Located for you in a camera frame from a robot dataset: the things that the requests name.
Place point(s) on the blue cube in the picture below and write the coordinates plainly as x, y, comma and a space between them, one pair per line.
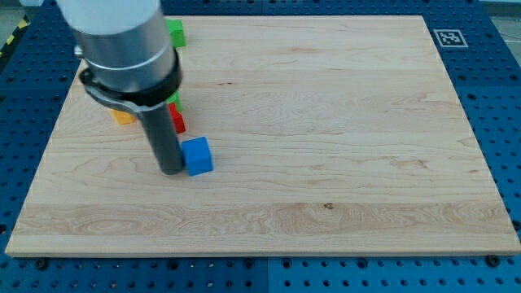
197, 156

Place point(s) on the red star block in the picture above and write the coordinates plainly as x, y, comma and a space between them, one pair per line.
177, 118

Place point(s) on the green block behind arm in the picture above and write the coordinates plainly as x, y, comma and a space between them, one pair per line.
176, 99

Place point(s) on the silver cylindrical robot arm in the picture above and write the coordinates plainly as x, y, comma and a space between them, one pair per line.
124, 42

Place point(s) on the wooden board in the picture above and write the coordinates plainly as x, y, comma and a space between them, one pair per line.
330, 136

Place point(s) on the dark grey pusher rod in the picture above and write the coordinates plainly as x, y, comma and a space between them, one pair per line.
162, 136

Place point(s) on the yellow block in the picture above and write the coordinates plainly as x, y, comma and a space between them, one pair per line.
122, 118

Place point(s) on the green block at top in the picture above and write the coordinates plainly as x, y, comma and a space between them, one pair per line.
176, 32

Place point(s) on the fiducial marker tag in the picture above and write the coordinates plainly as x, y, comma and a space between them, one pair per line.
450, 38

